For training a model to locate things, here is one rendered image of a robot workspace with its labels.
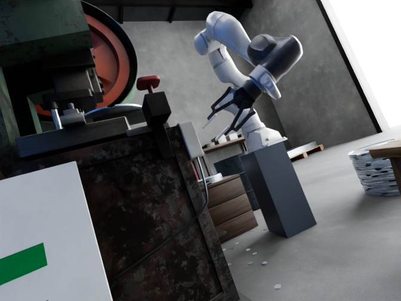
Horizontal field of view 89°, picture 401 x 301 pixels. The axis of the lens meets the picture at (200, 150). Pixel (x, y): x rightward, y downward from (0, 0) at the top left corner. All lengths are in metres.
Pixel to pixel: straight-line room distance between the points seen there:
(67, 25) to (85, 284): 0.81
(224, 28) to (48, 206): 0.85
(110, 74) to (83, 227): 1.09
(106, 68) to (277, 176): 1.21
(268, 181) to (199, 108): 4.05
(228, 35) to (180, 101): 4.02
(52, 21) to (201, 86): 4.55
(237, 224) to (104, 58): 1.35
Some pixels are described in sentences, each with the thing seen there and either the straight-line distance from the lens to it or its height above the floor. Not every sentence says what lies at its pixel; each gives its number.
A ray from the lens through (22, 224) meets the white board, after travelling 0.64.
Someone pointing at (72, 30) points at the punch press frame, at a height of 1.06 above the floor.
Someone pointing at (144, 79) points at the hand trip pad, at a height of 0.75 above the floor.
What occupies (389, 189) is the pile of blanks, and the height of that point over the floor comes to 0.04.
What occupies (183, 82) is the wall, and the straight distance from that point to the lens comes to 5.18.
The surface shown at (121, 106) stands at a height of 0.78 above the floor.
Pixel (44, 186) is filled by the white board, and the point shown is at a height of 0.54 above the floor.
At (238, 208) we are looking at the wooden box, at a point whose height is 0.15.
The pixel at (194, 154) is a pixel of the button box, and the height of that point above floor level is 0.51.
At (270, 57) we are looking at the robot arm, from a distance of 0.76.
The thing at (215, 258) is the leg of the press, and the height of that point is 0.17.
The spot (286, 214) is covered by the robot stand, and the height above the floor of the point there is 0.11.
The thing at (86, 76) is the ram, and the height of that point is 0.95.
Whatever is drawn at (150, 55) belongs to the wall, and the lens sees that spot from 5.36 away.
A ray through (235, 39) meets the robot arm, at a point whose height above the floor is 0.90.
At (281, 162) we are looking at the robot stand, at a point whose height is 0.35.
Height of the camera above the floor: 0.44
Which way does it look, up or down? 6 degrees up
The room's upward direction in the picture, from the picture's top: 20 degrees counter-clockwise
